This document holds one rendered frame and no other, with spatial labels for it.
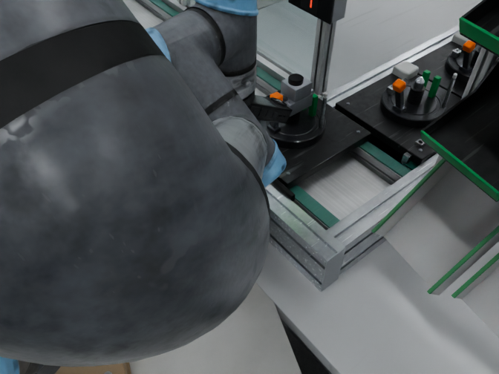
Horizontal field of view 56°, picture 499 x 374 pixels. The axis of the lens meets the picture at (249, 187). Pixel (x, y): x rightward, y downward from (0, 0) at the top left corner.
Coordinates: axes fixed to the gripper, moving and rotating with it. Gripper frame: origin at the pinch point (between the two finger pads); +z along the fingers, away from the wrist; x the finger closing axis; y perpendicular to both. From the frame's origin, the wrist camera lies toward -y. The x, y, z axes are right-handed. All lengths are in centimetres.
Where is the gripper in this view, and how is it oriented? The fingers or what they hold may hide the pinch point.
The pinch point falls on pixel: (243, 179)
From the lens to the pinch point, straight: 81.6
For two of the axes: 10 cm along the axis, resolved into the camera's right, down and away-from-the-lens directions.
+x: 6.2, 5.7, -5.3
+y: -7.8, 4.6, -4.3
